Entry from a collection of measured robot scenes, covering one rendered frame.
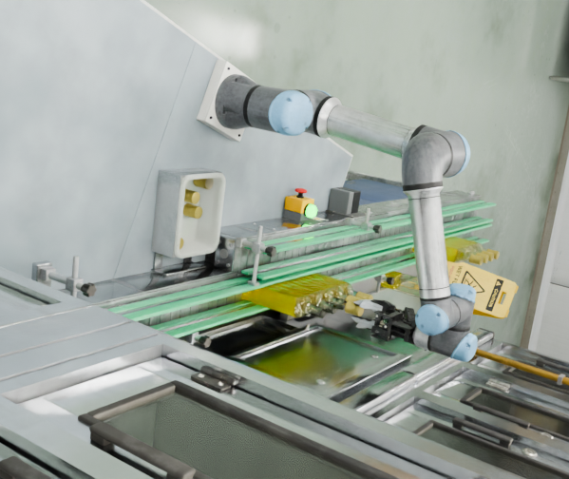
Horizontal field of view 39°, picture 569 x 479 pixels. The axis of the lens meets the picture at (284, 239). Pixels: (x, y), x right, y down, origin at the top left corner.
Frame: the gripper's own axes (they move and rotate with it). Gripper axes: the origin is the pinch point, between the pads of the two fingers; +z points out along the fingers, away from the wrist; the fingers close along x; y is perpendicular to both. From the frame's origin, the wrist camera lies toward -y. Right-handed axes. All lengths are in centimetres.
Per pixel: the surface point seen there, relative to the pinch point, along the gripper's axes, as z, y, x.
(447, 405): -33.1, 6.3, 15.0
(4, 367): -18, 131, -22
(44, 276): 31, 85, -15
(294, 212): 38.7, -20.2, -18.1
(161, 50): 44, 42, -64
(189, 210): 39, 31, -23
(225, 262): 33.0, 20.5, -8.4
